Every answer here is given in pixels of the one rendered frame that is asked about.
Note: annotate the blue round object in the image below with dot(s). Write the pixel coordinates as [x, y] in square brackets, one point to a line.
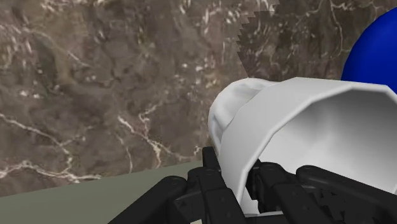
[375, 52]

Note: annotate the white mug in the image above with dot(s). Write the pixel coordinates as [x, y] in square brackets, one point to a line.
[279, 124]

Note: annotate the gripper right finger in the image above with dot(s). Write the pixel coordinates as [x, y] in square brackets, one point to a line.
[310, 192]

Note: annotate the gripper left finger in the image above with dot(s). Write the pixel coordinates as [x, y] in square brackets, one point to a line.
[214, 189]

